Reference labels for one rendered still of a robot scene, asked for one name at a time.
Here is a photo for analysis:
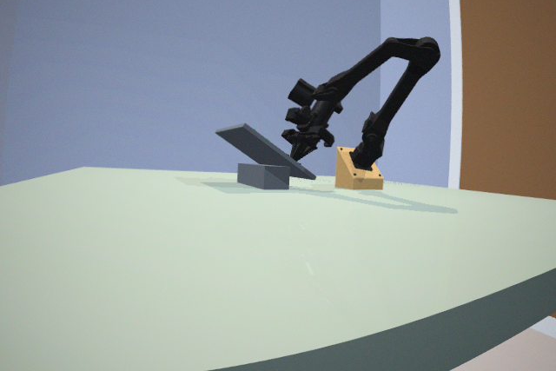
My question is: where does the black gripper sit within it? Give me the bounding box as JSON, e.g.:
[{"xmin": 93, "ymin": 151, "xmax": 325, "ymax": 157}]
[{"xmin": 281, "ymin": 110, "xmax": 334, "ymax": 161}]

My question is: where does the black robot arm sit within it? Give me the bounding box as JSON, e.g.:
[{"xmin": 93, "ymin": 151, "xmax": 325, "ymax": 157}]
[{"xmin": 285, "ymin": 36, "xmax": 440, "ymax": 171}]

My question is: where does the grey switch panel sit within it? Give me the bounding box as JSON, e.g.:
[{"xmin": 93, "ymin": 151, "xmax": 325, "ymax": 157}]
[{"xmin": 215, "ymin": 123, "xmax": 317, "ymax": 190}]

